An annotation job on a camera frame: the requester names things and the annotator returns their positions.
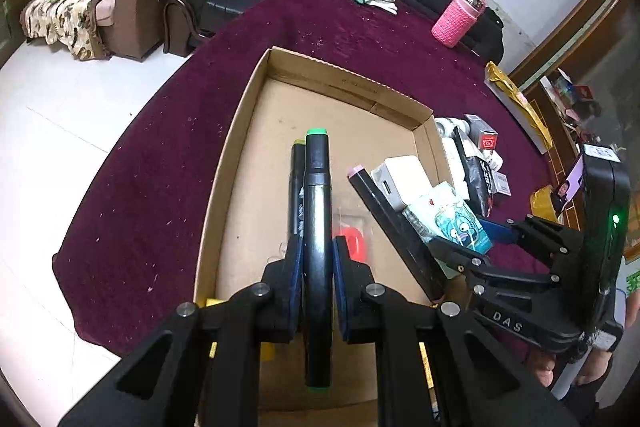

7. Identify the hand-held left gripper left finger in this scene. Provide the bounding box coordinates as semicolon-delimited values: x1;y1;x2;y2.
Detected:
57;247;306;427

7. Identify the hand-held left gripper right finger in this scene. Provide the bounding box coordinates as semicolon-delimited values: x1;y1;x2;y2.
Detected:
332;237;581;427

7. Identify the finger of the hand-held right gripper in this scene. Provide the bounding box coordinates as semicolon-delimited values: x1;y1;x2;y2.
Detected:
475;216;586;280
427;237;562;297

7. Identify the black marker green cap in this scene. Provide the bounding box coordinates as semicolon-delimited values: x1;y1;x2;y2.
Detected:
302;127;335;395

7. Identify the black marker pink cap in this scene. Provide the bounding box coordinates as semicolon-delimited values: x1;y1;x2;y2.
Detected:
348;164;446;303

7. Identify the brown cardboard box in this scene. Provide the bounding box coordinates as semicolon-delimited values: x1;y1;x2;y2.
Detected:
192;48;473;413

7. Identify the person's right hand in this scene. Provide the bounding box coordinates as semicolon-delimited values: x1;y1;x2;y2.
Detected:
530;347;615;390

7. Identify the orange-red item clear pack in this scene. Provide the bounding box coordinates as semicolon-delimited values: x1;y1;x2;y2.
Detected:
330;202;371;265

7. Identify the cartoon print tissue packet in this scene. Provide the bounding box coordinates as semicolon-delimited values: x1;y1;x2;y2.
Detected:
402;182;493;280

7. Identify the black packet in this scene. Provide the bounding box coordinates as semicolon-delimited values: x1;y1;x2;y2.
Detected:
457;129;501;218

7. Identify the gold foil packet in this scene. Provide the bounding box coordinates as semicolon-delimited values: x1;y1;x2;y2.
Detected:
530;184;563;223

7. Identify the smartphone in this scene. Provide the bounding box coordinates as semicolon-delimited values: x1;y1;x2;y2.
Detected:
550;155;585;220

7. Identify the black marker yellow cap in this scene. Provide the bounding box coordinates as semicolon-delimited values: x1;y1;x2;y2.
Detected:
290;138;308;253

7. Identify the white tube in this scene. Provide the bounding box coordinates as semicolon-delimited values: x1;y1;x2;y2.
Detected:
440;137;468;200

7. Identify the white power bank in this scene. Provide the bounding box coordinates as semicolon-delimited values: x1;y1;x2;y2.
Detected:
371;155;436;212

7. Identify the small box red label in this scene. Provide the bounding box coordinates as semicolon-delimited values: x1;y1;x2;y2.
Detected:
465;114;501;152

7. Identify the white bottle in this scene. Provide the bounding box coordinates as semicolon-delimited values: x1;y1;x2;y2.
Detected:
434;117;471;140

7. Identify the gold yellow bag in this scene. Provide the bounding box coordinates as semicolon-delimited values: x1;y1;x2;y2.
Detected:
484;61;553;154

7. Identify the cluttered shelf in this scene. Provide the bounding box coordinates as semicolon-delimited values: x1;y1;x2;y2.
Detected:
540;67;621;148

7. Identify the maroon tablecloth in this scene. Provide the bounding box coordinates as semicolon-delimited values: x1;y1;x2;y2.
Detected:
52;0;566;358

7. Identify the pink knit-sleeved bottle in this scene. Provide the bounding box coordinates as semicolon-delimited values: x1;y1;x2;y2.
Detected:
431;0;487;48

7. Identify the leaf patterned blanket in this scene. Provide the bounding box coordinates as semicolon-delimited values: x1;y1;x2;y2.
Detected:
20;0;108;60

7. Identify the wooden door frame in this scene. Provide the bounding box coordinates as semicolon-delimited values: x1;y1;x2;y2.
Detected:
505;0;631;88

